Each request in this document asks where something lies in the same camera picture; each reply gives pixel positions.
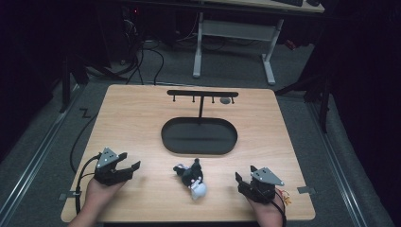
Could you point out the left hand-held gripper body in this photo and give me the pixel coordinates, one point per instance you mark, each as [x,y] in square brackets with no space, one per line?
[107,171]

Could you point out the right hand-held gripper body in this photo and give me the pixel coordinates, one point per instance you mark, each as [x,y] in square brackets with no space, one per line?
[261,187]

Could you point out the black and white plush toy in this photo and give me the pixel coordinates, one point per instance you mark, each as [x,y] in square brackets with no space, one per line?
[193,178]

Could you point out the person's left hand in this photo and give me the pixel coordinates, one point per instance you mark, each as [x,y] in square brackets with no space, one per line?
[99,194]

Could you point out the person's right hand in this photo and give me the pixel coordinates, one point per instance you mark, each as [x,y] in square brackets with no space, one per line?
[268,213]

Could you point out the grey round table grommet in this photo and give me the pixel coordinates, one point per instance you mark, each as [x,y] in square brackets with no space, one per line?
[225,100]

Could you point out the black metal stand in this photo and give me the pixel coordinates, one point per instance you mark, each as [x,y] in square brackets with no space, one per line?
[67,85]
[318,97]

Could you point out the grey metal table bracket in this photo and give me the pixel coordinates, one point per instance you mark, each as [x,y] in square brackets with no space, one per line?
[67,195]
[305,190]

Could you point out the metal floor rail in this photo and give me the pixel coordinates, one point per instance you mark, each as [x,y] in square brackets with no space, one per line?
[337,164]
[34,157]

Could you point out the white frame desk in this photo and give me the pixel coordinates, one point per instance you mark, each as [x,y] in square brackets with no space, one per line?
[239,30]

